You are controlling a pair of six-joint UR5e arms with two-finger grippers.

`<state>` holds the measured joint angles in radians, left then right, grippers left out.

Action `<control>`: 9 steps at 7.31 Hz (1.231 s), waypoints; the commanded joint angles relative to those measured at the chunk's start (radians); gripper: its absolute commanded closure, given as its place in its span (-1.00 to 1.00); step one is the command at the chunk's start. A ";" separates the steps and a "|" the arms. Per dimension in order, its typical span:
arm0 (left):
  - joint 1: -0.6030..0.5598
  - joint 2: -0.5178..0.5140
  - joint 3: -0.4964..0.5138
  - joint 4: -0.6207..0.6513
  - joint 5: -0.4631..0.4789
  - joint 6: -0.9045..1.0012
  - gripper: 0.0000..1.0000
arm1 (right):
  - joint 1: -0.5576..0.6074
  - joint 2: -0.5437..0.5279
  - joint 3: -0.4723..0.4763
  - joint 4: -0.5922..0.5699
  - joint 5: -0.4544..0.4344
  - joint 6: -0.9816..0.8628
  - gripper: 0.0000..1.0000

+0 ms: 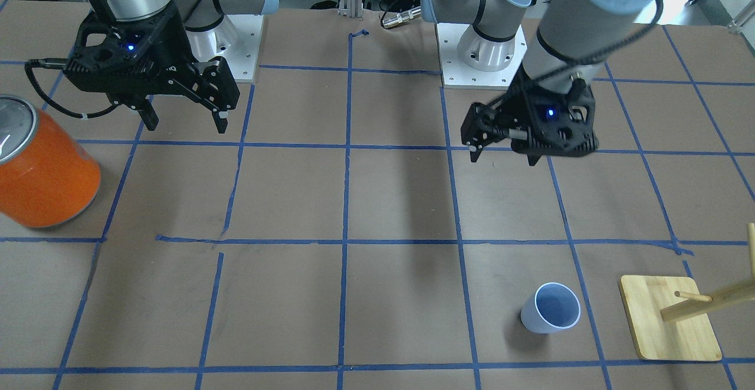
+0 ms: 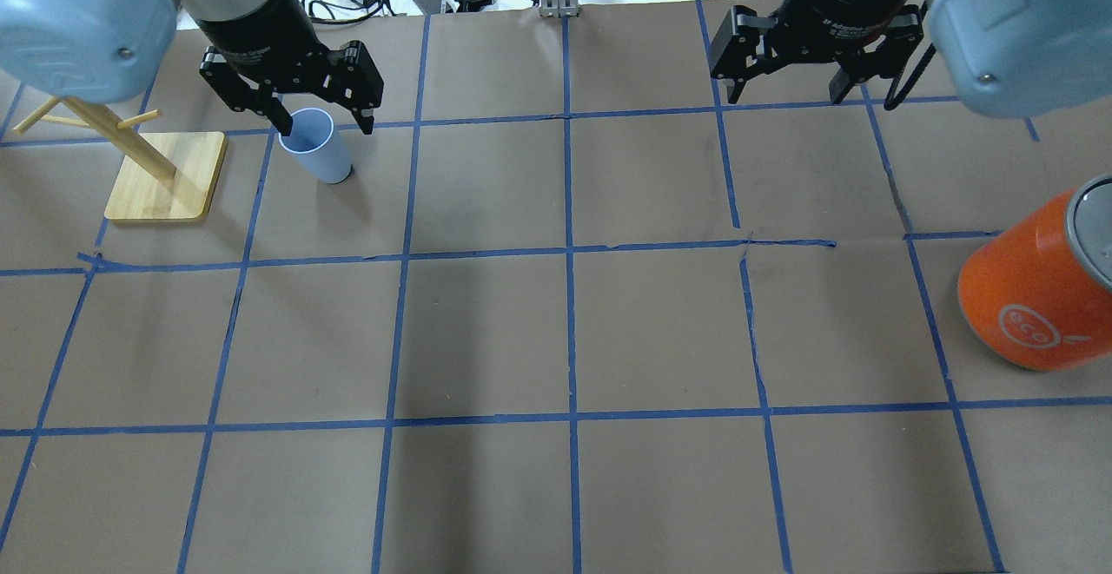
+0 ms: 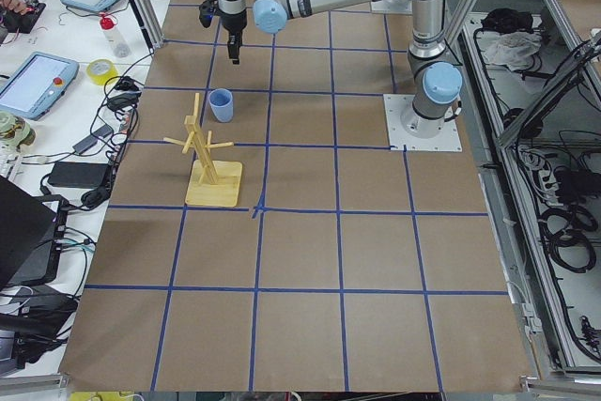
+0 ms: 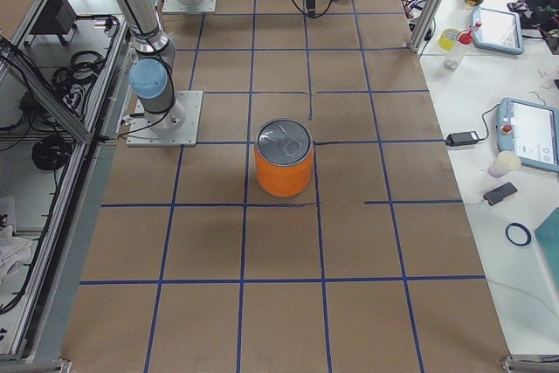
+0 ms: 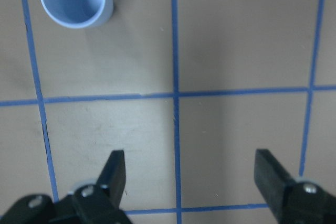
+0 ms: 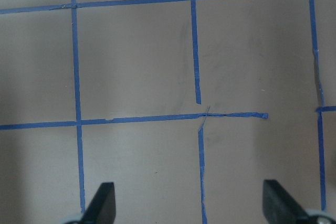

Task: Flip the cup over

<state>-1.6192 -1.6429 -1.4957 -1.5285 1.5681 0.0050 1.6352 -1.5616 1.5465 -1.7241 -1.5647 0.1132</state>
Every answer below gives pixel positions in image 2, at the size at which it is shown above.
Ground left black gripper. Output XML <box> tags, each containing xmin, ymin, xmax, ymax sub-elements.
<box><xmin>199</xmin><ymin>0</ymin><xmax>385</xmax><ymax>137</ymax></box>

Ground light blue plastic cup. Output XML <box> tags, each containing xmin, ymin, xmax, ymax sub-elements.
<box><xmin>279</xmin><ymin>108</ymin><xmax>353</xmax><ymax>185</ymax></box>

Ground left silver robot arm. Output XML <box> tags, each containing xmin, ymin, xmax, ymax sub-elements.
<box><xmin>1</xmin><ymin>0</ymin><xmax>384</xmax><ymax>137</ymax></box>

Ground orange cylindrical container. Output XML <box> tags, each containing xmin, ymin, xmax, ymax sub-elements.
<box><xmin>957</xmin><ymin>175</ymin><xmax>1111</xmax><ymax>372</ymax></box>

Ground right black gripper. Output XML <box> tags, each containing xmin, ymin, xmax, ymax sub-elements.
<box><xmin>709</xmin><ymin>0</ymin><xmax>924</xmax><ymax>106</ymax></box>

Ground wooden mug tree stand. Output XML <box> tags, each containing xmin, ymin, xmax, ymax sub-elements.
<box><xmin>12</xmin><ymin>96</ymin><xmax>228</xmax><ymax>222</ymax></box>

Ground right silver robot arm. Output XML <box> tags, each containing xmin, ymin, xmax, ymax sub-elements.
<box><xmin>708</xmin><ymin>0</ymin><xmax>1111</xmax><ymax>119</ymax></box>

